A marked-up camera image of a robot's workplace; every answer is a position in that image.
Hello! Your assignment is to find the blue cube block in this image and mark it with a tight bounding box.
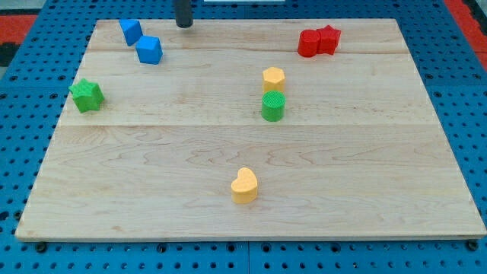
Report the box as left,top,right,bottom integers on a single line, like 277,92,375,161
135,36,163,65

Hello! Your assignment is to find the red star block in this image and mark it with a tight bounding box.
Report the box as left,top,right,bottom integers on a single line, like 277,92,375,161
317,25,342,55

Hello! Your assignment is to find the green star block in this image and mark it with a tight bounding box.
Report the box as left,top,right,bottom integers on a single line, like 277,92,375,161
68,78,104,113

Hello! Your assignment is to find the green cylinder block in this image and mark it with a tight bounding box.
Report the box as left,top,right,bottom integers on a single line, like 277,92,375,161
261,91,286,122

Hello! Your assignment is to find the yellow heart block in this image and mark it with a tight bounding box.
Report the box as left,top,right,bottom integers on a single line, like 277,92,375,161
231,167,258,204

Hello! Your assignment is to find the light wooden board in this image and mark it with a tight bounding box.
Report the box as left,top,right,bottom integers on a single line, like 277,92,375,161
16,19,486,242

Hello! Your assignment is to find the yellow hexagon block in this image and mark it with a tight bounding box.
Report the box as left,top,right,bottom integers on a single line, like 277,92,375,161
263,67,286,93

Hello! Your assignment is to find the red cylinder block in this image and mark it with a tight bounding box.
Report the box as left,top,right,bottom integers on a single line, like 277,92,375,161
298,29,320,58

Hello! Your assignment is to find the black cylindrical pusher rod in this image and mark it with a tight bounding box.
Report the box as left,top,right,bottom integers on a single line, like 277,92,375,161
173,0,193,28

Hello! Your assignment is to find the blue prism block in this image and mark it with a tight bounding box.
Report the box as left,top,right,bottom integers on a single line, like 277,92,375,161
119,19,143,46

